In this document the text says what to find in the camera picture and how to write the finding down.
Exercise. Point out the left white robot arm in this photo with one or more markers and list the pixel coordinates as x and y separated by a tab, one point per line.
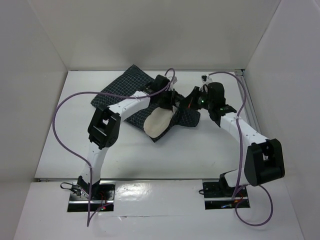
105	125

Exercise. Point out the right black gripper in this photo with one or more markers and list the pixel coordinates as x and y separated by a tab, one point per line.
190	100

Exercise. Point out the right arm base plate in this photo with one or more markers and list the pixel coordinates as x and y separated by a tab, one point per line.
216	198

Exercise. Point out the dark checked pillowcase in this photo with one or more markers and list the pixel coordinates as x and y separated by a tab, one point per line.
151	105

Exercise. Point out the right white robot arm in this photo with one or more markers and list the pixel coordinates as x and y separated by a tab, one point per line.
261	158

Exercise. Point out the cream pillow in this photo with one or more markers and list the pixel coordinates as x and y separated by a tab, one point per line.
158	121

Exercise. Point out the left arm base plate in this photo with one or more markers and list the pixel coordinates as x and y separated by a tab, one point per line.
102	199

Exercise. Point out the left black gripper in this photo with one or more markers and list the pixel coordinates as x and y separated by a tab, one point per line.
169	104

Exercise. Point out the aluminium rail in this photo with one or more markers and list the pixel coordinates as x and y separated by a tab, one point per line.
249	109

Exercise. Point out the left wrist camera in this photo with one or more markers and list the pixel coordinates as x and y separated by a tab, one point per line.
172	83

